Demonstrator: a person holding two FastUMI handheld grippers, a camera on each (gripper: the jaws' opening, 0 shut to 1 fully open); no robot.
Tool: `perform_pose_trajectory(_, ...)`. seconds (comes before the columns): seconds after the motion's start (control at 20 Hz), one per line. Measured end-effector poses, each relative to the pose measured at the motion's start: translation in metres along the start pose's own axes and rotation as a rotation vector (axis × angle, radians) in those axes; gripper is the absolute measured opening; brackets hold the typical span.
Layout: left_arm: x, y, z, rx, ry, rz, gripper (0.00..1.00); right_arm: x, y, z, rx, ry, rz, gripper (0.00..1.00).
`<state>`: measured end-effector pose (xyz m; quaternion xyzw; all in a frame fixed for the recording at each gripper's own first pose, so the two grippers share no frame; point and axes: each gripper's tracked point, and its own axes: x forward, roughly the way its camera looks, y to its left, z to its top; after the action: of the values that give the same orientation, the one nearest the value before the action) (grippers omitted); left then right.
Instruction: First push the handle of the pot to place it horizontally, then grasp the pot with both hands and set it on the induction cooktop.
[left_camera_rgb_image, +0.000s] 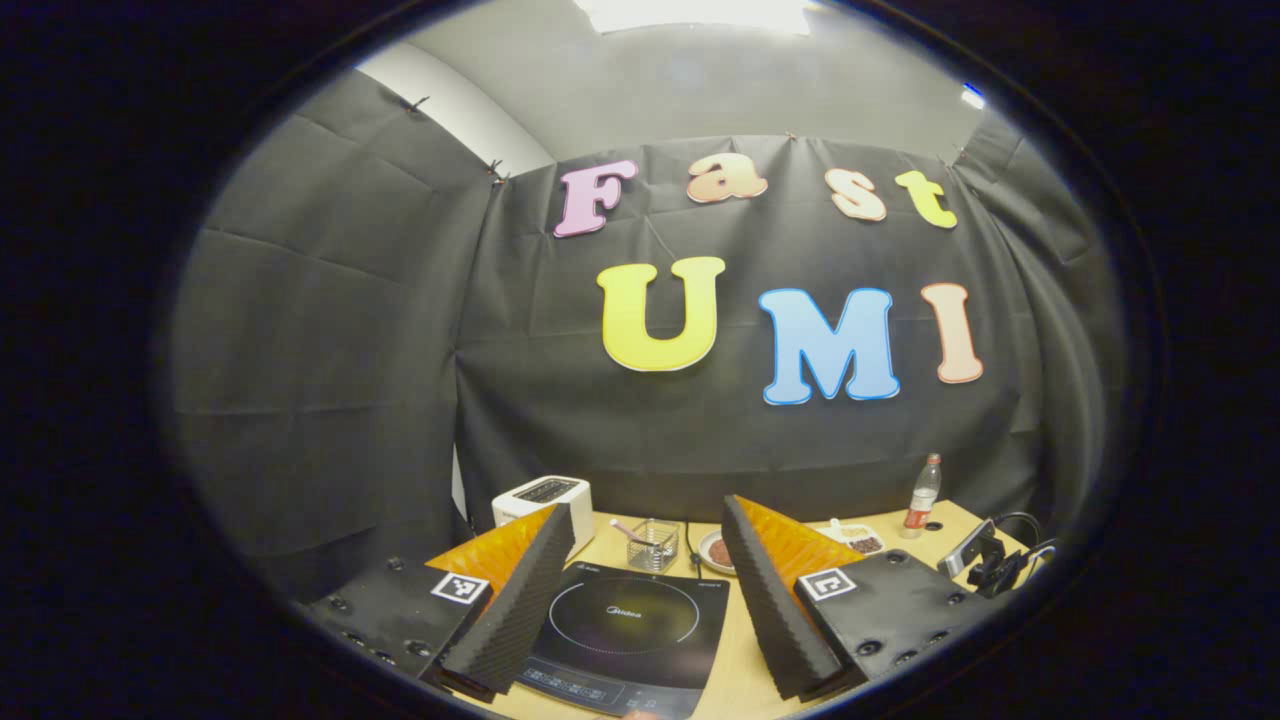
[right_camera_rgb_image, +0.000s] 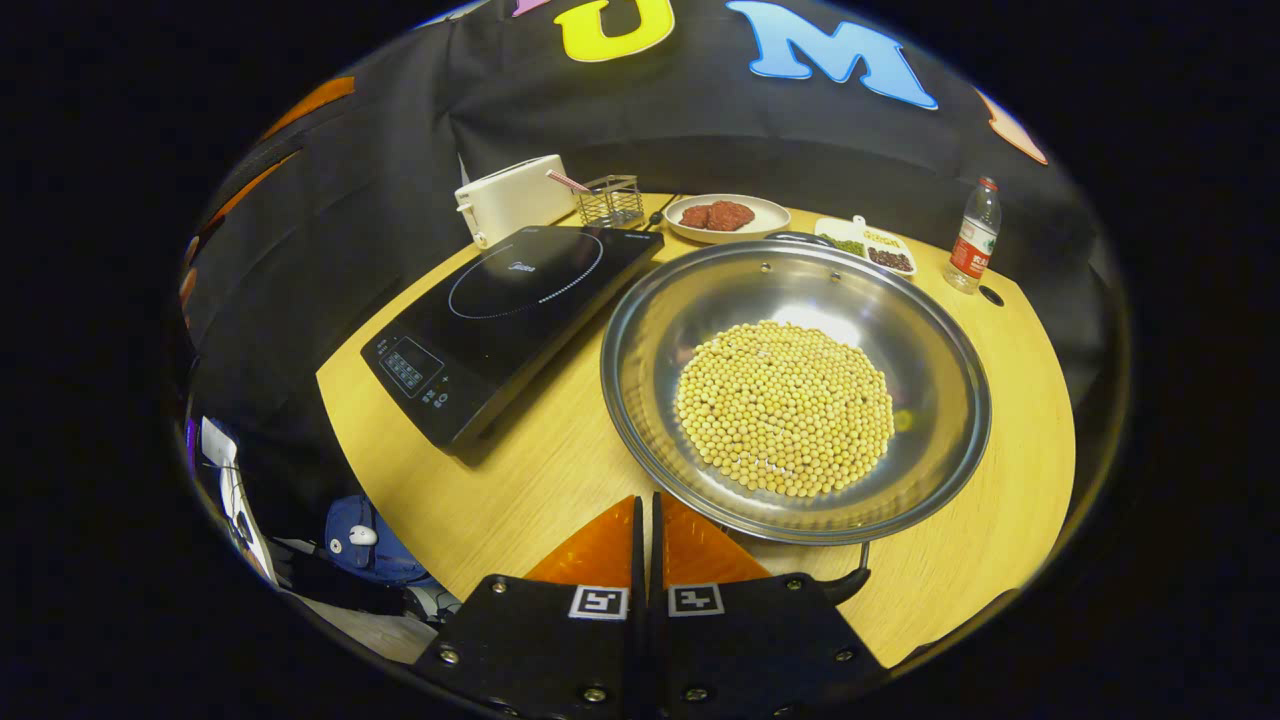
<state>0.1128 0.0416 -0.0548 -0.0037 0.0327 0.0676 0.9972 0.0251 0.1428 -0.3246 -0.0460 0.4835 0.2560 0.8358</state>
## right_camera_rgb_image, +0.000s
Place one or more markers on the blue bag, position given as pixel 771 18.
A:
pixel 385 555

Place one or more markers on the red meat patty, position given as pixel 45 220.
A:
pixel 720 215

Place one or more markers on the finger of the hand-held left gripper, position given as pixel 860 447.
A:
pixel 315 105
pixel 255 188

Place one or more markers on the clear water bottle red label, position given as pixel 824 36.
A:
pixel 972 250

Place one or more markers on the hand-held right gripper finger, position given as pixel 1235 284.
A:
pixel 638 600
pixel 657 600

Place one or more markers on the pile of soybeans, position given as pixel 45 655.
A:
pixel 785 410

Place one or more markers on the white round plate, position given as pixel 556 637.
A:
pixel 775 215

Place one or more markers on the white toaster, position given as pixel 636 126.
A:
pixel 510 200

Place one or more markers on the black induction cooktop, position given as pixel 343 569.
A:
pixel 520 320

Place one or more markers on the black table grommet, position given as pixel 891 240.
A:
pixel 991 296

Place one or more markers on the white divided dish with beans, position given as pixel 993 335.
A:
pixel 880 250

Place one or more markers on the pink stick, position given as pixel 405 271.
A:
pixel 565 180

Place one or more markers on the white panel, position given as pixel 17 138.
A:
pixel 235 490

